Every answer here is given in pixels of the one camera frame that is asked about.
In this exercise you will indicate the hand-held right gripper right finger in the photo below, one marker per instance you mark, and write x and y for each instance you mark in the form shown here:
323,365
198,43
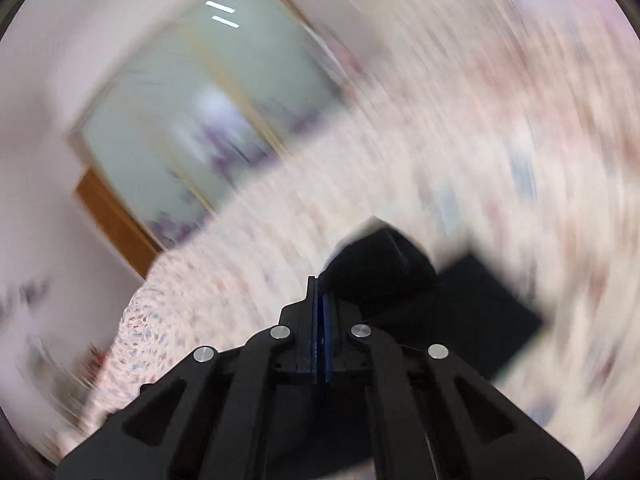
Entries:
328,330

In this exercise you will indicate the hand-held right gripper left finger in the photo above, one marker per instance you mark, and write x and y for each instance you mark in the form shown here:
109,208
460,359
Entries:
314,330

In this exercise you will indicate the black pants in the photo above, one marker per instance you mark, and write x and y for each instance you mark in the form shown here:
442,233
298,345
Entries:
400,285

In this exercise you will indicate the floral printed bed sheet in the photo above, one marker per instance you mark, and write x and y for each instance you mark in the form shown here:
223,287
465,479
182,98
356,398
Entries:
450,160

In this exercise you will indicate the brown wooden furniture panel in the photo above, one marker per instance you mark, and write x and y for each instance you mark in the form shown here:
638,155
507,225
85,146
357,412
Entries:
117,222

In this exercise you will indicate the frosted glass sliding door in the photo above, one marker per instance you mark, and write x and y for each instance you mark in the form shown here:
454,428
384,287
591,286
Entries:
200,110

